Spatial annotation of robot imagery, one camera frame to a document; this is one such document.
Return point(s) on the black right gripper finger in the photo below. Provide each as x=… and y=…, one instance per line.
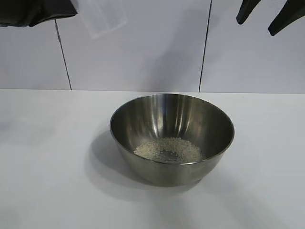
x=246, y=10
x=288, y=16

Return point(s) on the stainless steel mixing bowl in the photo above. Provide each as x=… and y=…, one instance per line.
x=166, y=119

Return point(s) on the clear plastic measuring cup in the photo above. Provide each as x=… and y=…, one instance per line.
x=104, y=19

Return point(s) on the white rice grains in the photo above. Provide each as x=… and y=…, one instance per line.
x=152, y=148

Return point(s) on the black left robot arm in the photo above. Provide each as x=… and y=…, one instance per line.
x=35, y=12

